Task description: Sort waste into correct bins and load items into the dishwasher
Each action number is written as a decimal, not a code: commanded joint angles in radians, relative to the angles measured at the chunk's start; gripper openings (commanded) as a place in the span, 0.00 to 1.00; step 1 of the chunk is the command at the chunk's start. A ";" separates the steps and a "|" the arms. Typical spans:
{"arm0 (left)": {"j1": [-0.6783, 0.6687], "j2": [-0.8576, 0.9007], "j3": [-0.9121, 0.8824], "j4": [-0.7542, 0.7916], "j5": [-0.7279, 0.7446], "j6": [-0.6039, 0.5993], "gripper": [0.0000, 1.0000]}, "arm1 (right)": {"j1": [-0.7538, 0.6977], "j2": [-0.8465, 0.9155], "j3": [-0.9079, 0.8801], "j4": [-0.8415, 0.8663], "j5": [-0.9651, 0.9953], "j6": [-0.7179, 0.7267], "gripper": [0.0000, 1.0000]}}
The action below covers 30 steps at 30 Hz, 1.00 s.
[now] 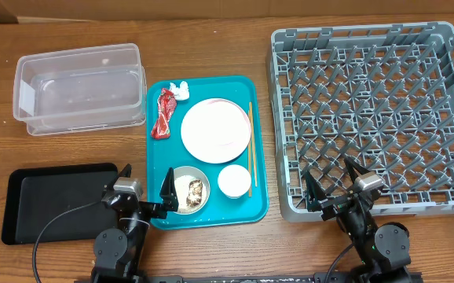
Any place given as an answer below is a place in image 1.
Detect red snack wrapper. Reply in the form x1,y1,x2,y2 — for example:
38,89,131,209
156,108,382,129
151,88,178,140

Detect brown food piece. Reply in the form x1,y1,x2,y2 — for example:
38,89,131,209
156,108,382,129
186,179,203,208

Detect pink round plate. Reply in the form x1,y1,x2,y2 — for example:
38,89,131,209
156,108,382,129
181,98,251,164

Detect white tissue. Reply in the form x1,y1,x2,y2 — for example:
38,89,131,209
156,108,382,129
169,81,190,101

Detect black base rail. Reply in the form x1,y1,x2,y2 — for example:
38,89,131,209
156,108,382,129
73,271,424,283

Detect grey bowl with rice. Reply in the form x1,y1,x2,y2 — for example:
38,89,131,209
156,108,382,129
174,166,211,215

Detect grey dishwasher rack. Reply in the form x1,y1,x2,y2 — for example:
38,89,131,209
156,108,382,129
267,21,454,222

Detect clear plastic bin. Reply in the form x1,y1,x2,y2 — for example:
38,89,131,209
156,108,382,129
13,43,147,136

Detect black plastic tray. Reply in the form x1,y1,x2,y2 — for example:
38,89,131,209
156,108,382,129
1,163,118,245

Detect teal serving tray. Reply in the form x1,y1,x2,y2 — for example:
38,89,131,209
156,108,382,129
146,75,269,230

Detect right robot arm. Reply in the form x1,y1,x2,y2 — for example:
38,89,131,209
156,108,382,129
304,157,423,283

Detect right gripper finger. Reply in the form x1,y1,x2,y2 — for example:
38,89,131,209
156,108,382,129
304,171,328,211
344,156,371,185

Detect white paper cup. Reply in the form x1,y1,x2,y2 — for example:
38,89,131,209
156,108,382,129
218,164,251,199

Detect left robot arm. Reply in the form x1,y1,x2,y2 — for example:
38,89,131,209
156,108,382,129
90,164,179,282

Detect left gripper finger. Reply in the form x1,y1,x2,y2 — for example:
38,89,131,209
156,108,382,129
104,164,132,190
159,167,179,212

